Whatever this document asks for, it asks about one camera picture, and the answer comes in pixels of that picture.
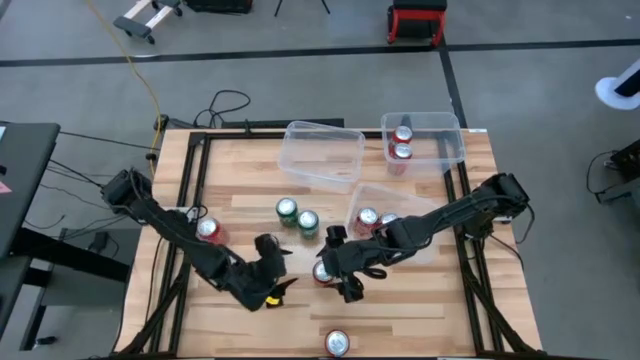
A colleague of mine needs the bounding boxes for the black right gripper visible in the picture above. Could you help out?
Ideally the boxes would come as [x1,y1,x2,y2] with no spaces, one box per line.
[315,224,374,305]

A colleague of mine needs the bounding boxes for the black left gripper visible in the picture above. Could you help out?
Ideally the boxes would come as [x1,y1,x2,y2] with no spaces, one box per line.
[234,233,300,311]

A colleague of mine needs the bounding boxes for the red Coca-Cola Zero can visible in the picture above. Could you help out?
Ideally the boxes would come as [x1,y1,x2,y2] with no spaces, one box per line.
[311,259,335,288]

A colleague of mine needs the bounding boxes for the green Sprite can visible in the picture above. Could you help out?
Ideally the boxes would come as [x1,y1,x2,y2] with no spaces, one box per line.
[275,196,300,229]
[297,208,321,240]

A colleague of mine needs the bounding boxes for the clear plastic bin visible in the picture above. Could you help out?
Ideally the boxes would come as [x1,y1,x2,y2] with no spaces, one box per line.
[380,111,467,178]
[277,120,367,195]
[344,182,444,266]

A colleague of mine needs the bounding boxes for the black bar behind table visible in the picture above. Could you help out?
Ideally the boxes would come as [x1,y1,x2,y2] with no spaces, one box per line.
[219,117,346,130]

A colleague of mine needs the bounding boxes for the black power adapter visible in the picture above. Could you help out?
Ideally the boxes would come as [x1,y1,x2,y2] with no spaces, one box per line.
[88,230,112,254]

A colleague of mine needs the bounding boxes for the black power strip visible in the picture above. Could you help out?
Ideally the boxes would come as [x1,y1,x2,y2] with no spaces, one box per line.
[152,113,199,132]

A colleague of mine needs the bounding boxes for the black tripod legs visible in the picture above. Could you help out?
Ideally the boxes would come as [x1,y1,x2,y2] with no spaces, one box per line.
[273,0,332,17]

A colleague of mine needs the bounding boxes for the red and black stool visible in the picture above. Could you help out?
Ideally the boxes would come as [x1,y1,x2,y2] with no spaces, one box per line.
[386,0,448,49]

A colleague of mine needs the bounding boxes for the black equipment case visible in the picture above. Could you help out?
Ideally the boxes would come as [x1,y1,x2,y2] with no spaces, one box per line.
[184,0,254,15]

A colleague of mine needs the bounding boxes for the black desk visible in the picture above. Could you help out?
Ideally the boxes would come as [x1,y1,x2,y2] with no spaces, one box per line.
[0,121,132,352]

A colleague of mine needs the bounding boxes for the wheeled wooden dolly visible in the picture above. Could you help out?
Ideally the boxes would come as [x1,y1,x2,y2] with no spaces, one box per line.
[112,0,184,46]

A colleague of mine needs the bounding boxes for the black equipment box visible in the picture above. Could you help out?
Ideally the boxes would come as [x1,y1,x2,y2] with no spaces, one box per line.
[585,138,640,206]

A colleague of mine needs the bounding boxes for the white round stand base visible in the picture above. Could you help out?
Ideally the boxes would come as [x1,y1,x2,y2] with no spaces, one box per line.
[593,57,640,112]

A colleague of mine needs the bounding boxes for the black aluminium table frame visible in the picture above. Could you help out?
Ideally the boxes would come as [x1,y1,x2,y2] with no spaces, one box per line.
[117,130,539,360]

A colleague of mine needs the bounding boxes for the black floor cable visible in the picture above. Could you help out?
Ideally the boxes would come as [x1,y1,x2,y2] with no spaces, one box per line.
[192,89,252,129]

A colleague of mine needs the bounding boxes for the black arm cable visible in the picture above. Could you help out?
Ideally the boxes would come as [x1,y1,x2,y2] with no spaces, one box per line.
[487,203,537,274]

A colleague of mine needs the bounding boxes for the yellow floor cable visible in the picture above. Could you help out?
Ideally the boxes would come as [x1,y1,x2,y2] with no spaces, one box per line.
[84,0,164,177]

